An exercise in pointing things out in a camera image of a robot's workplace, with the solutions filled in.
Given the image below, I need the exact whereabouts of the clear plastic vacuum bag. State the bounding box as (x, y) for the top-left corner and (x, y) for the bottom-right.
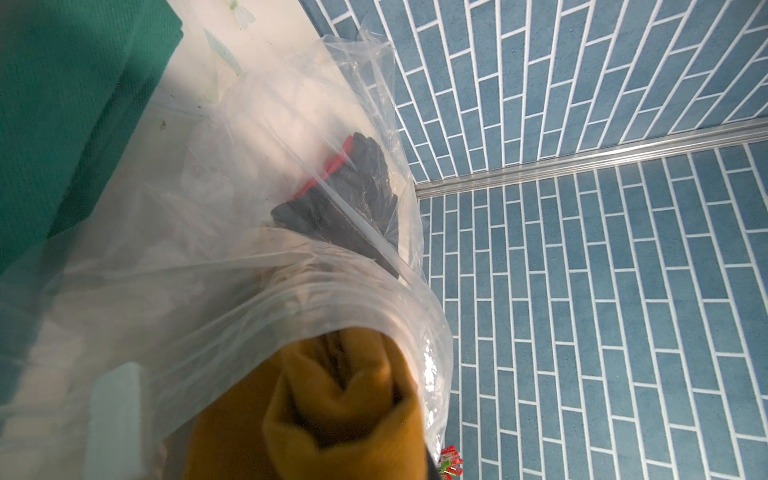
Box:
(1, 31), (453, 479)

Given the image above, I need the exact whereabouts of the black garment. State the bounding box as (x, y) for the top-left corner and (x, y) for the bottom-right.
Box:
(271, 132), (399, 276)

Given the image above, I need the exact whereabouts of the red folded garment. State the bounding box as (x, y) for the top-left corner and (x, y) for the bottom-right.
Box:
(292, 135), (355, 200)

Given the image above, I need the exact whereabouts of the cup of coloured clips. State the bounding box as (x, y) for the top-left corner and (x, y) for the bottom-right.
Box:
(438, 445), (464, 480)

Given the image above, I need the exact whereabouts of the brown garment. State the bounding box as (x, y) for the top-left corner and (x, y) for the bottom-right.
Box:
(183, 328), (438, 479)

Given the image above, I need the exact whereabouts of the dark green garment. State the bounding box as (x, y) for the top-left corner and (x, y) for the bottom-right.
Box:
(1, 1), (183, 266)

